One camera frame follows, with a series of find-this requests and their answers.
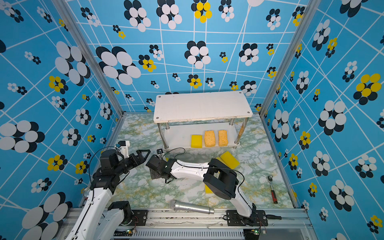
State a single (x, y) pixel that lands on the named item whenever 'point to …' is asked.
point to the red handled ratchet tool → (270, 178)
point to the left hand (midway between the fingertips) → (146, 153)
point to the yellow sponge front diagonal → (220, 159)
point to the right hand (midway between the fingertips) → (160, 170)
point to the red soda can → (86, 193)
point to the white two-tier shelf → (179, 116)
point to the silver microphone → (176, 205)
